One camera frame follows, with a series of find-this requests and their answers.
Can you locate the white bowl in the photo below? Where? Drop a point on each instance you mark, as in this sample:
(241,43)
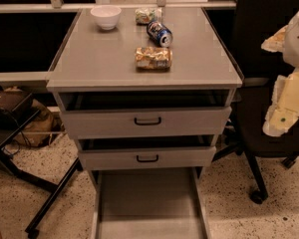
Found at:
(106,16)

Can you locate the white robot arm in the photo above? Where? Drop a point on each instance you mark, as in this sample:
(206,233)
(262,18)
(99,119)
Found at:
(291,46)

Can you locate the grey open bottom drawer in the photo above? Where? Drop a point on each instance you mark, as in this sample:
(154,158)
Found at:
(159,203)

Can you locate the grey middle drawer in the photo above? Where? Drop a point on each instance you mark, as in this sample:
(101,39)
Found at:
(121,153)

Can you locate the black office chair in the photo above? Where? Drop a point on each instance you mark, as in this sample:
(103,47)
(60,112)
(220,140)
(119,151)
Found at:
(243,30)

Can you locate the black middle drawer handle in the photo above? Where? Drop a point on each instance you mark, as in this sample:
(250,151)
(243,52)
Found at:
(147,159)

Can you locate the black top drawer handle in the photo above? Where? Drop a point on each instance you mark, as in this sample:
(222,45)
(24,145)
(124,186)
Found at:
(147,122)

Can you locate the grey drawer cabinet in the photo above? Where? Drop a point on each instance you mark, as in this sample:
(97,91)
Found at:
(104,61)

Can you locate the grey top drawer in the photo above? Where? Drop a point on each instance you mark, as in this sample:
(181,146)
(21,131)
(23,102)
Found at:
(111,114)

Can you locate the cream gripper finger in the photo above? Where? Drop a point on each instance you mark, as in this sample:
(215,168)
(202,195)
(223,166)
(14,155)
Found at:
(276,42)
(284,110)

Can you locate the tan bag on floor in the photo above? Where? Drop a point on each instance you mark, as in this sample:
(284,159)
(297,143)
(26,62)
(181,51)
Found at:
(17,105)

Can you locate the black drawer handle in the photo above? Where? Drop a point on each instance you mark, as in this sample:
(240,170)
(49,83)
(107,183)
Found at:
(147,122)
(147,159)

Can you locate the blue soda can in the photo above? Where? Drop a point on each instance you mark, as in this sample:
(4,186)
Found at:
(159,33)

